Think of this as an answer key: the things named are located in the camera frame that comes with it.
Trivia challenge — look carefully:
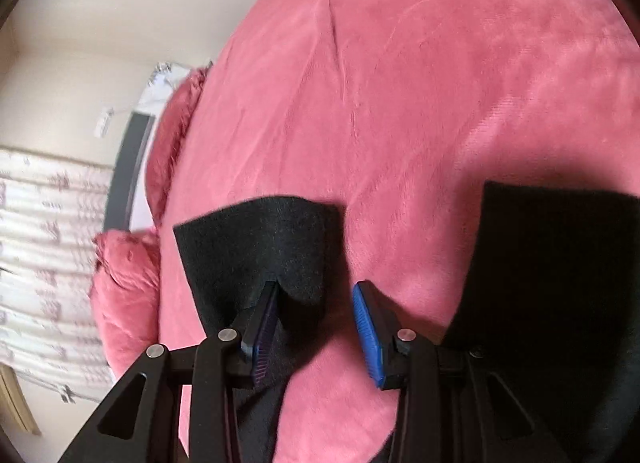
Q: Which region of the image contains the pink plush blanket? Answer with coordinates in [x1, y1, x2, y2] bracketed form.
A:
[160, 0, 640, 463]

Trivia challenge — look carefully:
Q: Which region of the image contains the black knit garment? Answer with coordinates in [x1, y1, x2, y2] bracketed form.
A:
[172, 180, 640, 463]

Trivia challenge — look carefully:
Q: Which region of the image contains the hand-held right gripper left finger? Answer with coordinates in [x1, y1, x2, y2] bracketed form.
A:
[56, 280, 281, 463]

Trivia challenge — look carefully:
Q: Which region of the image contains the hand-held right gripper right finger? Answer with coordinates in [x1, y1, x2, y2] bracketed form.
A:
[351, 281, 571, 463]

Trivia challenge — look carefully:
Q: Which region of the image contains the dark grey headboard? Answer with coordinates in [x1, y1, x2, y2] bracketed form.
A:
[102, 110, 157, 235]

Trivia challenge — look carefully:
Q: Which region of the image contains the white patterned cloth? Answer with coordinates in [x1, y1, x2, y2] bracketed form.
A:
[137, 61, 195, 114]

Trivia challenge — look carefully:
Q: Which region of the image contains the white patterned curtain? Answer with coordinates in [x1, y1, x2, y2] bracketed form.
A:
[0, 145, 117, 403]

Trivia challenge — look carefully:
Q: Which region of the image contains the pink plush pillow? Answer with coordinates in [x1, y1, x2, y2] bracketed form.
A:
[145, 67, 213, 230]
[90, 228, 165, 385]

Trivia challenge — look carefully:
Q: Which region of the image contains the white wall fixture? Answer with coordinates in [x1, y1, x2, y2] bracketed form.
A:
[92, 105, 119, 140]

